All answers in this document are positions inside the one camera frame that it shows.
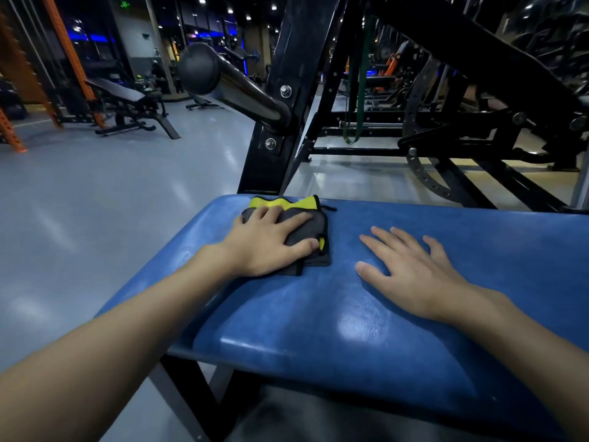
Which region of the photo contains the person's right hand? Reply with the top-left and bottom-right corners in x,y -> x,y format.
355,226 -> 470,324

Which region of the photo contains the person's left hand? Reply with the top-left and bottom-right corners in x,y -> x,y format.
225,205 -> 321,277

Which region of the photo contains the grey and yellow cleaning cloth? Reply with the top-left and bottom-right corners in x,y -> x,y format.
241,194 -> 337,277

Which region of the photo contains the blue padded bench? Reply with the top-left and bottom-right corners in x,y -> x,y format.
96,193 -> 589,442

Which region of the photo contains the person's right forearm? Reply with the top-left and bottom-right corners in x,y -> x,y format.
441,285 -> 589,442

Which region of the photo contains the person's left forearm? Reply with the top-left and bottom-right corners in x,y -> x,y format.
0,246 -> 240,442

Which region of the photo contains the black adjustable incline bench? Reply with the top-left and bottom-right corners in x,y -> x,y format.
85,77 -> 181,140

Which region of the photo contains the perforated steel adjustment arc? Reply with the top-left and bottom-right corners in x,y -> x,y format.
401,57 -> 461,203

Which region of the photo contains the green resistance band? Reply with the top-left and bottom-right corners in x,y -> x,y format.
342,13 -> 374,145

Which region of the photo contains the chrome guide rod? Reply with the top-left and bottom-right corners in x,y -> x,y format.
570,147 -> 589,210

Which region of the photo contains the orange perforated power rack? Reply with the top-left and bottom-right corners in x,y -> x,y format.
0,0 -> 109,153

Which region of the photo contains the black upright post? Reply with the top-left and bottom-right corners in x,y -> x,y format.
237,0 -> 344,195

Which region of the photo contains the black weight machine frame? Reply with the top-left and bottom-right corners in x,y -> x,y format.
280,0 -> 589,213

